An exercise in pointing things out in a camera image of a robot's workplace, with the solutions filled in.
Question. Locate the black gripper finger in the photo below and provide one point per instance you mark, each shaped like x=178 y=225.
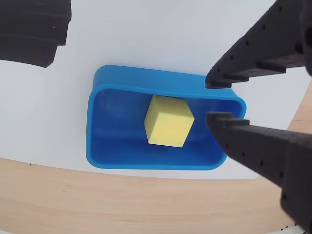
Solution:
x=265 y=46
x=263 y=146

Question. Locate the yellow cube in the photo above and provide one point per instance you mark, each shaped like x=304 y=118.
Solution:
x=168 y=126

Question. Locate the blue rectangular plastic bin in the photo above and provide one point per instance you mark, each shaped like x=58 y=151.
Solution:
x=114 y=126

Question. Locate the white table mat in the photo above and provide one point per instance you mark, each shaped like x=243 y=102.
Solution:
x=146 y=34

